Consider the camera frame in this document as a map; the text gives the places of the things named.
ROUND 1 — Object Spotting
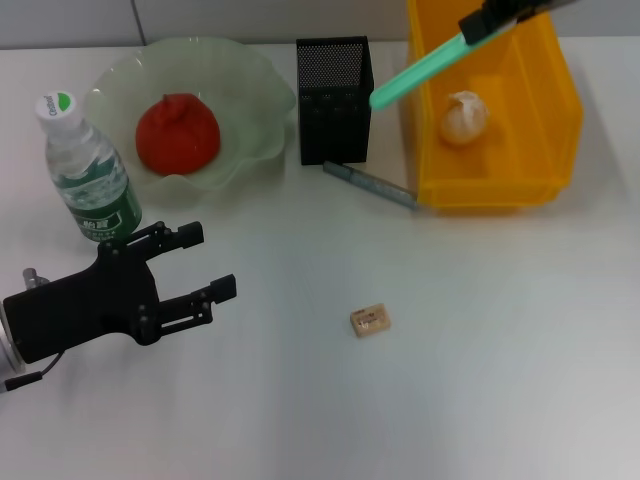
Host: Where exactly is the red tomato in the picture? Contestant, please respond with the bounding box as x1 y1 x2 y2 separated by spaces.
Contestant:
135 93 222 176

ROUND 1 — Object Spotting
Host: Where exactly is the yellow plastic bin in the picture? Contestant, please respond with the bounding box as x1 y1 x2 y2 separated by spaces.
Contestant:
404 0 585 215

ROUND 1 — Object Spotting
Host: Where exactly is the translucent green fruit plate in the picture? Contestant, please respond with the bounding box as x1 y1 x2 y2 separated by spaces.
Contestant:
82 37 297 209

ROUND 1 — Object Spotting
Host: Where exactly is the clear green-label water bottle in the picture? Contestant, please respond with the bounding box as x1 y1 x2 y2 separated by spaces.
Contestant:
34 91 149 246

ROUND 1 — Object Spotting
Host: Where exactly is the silver grey pen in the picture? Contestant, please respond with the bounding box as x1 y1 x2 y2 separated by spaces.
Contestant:
322 159 420 210

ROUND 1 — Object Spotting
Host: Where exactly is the green pen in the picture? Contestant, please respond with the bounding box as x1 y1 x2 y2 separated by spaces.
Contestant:
368 32 496 111

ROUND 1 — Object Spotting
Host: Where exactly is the white garlic bulb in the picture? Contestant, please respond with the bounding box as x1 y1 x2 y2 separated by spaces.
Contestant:
438 90 490 146

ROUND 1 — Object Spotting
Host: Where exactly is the left gripper connector cable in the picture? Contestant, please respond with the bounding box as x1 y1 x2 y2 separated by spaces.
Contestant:
0 268 67 396

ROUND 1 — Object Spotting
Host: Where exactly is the black mesh pen holder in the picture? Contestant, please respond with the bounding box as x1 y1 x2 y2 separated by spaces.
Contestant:
295 35 376 166

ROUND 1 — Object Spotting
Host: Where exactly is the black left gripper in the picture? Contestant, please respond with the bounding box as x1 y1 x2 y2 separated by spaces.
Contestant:
2 220 238 365

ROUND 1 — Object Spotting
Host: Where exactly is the tan eraser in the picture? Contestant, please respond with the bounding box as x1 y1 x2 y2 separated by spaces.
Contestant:
348 304 391 341

